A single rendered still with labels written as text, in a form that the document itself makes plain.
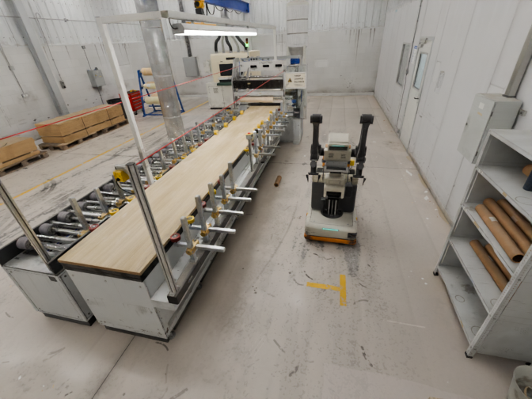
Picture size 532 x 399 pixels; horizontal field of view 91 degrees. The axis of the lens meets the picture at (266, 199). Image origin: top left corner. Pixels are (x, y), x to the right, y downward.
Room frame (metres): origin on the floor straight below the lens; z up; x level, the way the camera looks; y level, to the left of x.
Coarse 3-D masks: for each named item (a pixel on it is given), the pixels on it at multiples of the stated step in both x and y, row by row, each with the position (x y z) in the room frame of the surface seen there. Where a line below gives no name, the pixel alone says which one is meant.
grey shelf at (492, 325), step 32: (480, 160) 1.94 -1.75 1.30; (512, 160) 1.88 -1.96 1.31; (480, 192) 1.91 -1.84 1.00; (512, 192) 1.49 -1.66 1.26; (480, 224) 1.61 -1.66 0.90; (448, 256) 1.92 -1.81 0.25; (448, 288) 1.63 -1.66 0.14; (480, 288) 1.32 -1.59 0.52; (512, 288) 1.08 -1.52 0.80; (480, 320) 1.30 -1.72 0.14; (512, 320) 1.05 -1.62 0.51; (480, 352) 1.07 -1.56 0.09; (512, 352) 1.02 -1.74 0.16
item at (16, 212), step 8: (0, 184) 1.59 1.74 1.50; (0, 192) 1.57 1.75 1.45; (8, 192) 1.60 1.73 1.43; (8, 200) 1.57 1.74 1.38; (8, 208) 1.57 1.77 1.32; (16, 208) 1.59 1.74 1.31; (16, 216) 1.56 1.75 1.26; (24, 216) 1.60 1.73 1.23; (24, 224) 1.57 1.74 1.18; (24, 232) 1.57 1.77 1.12; (32, 232) 1.59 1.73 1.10; (32, 240) 1.57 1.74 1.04; (40, 248) 1.59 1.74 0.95; (40, 256) 1.57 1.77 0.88; (48, 256) 1.59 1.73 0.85
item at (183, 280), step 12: (276, 132) 4.96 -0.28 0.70; (264, 156) 3.83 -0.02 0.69; (252, 180) 3.12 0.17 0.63; (240, 192) 2.70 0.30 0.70; (228, 204) 2.45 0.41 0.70; (228, 216) 2.26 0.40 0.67; (216, 240) 1.94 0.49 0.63; (204, 252) 1.71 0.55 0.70; (192, 264) 1.57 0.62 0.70; (180, 276) 1.45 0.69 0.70; (192, 276) 1.48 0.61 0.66; (180, 288) 1.33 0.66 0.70; (168, 300) 1.27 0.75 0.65; (180, 300) 1.29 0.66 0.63
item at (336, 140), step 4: (332, 136) 2.55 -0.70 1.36; (336, 136) 2.54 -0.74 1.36; (340, 136) 2.53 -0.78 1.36; (344, 136) 2.52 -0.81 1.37; (348, 136) 2.52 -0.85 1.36; (328, 140) 2.55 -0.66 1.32; (332, 140) 2.52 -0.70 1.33; (336, 140) 2.51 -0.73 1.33; (340, 140) 2.50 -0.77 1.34; (344, 140) 2.49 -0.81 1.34; (348, 140) 2.49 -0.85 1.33; (328, 144) 2.52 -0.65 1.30; (332, 144) 2.49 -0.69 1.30; (336, 144) 2.48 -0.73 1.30; (340, 144) 2.47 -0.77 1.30; (344, 144) 2.46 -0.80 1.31; (348, 144) 2.46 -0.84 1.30; (328, 148) 2.56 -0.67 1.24; (332, 148) 2.54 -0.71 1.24; (336, 148) 2.53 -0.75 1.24; (340, 148) 2.52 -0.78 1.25; (344, 148) 2.50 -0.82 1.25; (348, 148) 2.50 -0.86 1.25
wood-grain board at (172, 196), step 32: (224, 128) 4.73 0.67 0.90; (192, 160) 3.31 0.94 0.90; (224, 160) 3.24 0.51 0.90; (160, 192) 2.45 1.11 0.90; (192, 192) 2.41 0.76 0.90; (128, 224) 1.90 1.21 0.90; (160, 224) 1.87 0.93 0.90; (64, 256) 1.52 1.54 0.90; (96, 256) 1.50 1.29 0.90; (128, 256) 1.48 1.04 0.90
